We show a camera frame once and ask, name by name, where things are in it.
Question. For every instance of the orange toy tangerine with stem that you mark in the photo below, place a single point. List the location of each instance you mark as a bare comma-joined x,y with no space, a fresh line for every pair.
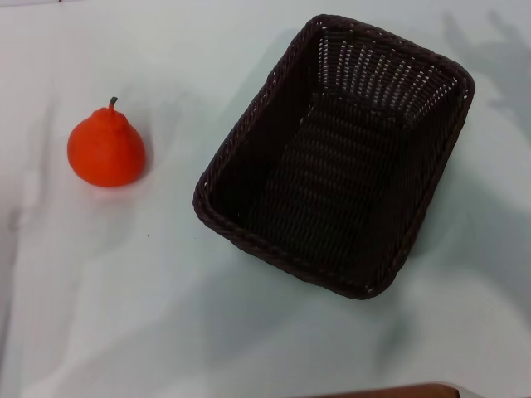
105,153

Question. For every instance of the white tablecloth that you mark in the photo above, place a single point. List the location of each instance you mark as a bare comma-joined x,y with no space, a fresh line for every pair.
124,298

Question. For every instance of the brown wooden board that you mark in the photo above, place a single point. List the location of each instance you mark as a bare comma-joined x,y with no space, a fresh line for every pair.
373,391

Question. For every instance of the black woven rectangular basket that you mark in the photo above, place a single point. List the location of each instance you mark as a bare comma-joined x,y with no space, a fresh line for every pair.
332,207

